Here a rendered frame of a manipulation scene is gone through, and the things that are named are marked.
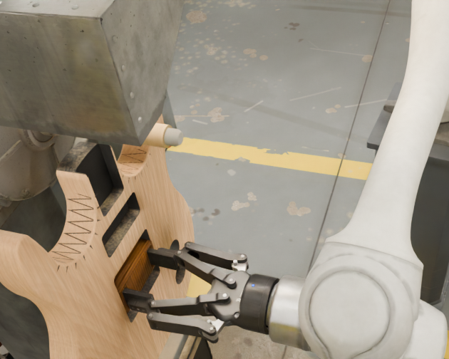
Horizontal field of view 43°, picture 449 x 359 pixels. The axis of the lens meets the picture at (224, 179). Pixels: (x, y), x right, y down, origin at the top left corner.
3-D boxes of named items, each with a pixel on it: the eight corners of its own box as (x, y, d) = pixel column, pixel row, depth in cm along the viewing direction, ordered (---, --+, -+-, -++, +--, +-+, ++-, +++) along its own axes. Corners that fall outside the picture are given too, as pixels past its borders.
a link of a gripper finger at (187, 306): (232, 307, 79) (232, 315, 78) (152, 313, 80) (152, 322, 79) (229, 290, 76) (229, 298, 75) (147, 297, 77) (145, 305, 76)
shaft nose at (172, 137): (162, 138, 76) (168, 124, 77) (167, 148, 78) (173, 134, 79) (175, 140, 75) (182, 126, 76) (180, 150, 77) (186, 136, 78)
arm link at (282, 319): (326, 308, 80) (284, 299, 82) (324, 267, 74) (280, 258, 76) (309, 365, 74) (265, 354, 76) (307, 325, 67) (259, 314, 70)
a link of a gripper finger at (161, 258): (172, 257, 82) (174, 253, 83) (130, 248, 85) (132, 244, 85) (176, 270, 84) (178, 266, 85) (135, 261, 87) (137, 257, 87)
